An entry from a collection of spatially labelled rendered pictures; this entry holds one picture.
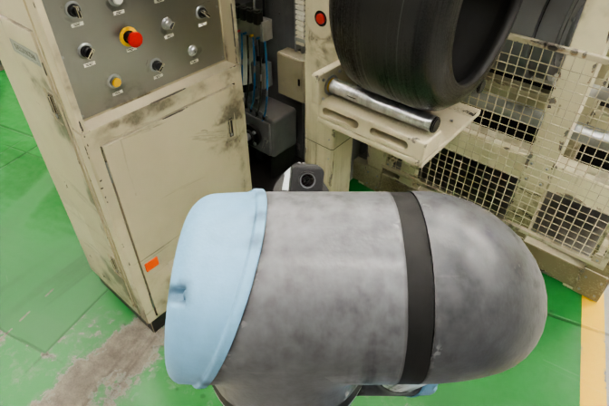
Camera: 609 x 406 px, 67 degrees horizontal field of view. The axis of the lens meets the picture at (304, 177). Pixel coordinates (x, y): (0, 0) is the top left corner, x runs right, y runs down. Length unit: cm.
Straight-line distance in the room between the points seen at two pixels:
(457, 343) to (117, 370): 168
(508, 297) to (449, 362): 5
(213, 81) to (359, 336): 129
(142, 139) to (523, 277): 121
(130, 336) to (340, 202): 171
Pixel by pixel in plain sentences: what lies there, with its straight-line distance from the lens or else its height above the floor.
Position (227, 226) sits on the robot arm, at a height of 136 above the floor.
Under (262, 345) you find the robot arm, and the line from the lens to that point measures 25.
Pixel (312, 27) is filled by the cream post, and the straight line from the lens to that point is 146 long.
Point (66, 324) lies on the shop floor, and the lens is 206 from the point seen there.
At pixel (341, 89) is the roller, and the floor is 91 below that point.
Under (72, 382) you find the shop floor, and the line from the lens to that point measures 191.
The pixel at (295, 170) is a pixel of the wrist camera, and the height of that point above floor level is 115.
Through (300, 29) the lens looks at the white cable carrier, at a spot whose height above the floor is 100.
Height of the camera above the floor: 154
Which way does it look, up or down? 39 degrees down
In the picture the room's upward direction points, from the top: straight up
